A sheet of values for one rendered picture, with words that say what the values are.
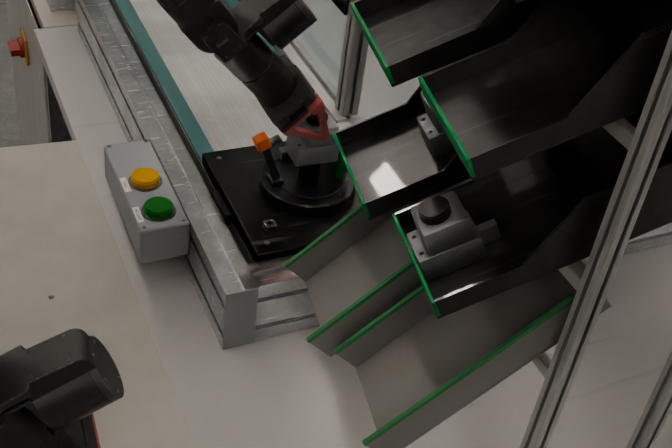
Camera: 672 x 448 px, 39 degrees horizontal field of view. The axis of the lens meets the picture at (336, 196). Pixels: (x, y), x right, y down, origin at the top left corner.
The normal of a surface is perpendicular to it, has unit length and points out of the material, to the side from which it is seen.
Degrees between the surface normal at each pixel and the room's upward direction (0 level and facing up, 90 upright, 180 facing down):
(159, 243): 90
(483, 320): 45
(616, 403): 0
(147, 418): 0
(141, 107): 0
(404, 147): 25
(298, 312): 90
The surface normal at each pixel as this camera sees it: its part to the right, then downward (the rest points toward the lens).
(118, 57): 0.11, -0.79
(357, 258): -0.60, -0.52
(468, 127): -0.30, -0.69
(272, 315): 0.40, 0.59
